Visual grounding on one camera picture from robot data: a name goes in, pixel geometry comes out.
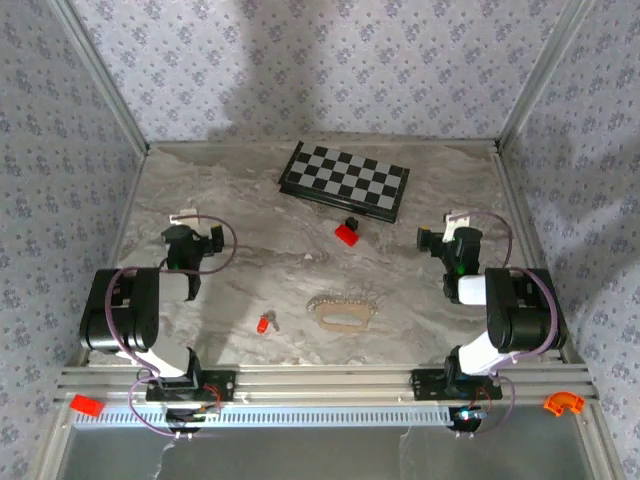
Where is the orange elbow pipe piece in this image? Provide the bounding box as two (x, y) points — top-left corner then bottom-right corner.
(543, 392), (585, 416)

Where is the red toy brick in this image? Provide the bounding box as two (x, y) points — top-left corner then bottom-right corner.
(334, 224), (361, 248)

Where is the folded black grey chessboard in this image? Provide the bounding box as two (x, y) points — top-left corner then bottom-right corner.
(277, 140), (411, 225)

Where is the beige toothed comb piece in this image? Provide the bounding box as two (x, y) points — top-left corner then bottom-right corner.
(305, 288), (379, 335)

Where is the small controller circuit board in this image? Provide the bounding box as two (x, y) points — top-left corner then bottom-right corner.
(165, 407), (221, 432)
(449, 405), (485, 432)

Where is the long aluminium profile beam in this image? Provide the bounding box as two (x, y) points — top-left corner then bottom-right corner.
(54, 364), (599, 407)

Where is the grey metal sheet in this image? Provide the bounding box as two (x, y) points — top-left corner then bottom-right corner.
(37, 405), (626, 480)

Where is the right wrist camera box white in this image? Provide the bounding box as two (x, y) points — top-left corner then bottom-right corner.
(443, 209), (471, 242)

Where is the aluminium table edge rail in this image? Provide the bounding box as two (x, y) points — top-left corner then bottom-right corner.
(492, 142), (584, 364)
(59, 147), (151, 371)
(148, 132), (500, 150)

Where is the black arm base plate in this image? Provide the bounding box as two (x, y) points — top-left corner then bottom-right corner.
(145, 370), (236, 402)
(410, 369), (503, 401)

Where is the aluminium frame post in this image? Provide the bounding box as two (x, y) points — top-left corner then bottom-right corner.
(497, 0), (599, 149)
(49, 0), (151, 154)

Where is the red clip on rail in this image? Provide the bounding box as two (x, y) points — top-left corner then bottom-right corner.
(69, 394), (105, 418)

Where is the grey slotted cable duct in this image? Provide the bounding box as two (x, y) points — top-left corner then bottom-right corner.
(72, 404), (459, 429)

